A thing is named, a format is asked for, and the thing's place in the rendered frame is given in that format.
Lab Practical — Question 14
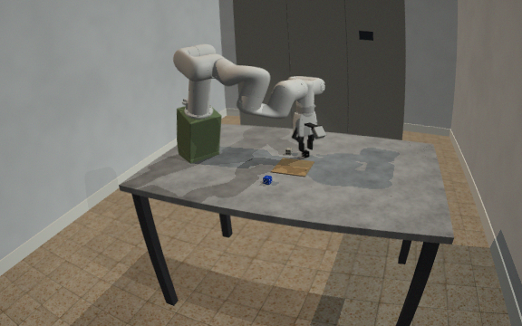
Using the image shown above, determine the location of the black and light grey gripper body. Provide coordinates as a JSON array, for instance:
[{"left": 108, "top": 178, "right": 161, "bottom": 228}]
[{"left": 293, "top": 111, "right": 317, "bottom": 137}]

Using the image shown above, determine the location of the tan mat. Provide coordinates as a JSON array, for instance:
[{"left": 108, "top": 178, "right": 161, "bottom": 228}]
[{"left": 271, "top": 158, "right": 314, "bottom": 177}]

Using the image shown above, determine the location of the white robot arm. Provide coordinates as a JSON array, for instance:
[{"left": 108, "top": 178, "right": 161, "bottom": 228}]
[{"left": 173, "top": 44, "right": 325, "bottom": 119}]

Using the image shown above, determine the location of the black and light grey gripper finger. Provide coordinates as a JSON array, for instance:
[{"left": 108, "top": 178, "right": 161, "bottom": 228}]
[
  {"left": 307, "top": 134, "right": 314, "bottom": 150},
  {"left": 292, "top": 128, "right": 305, "bottom": 152}
]

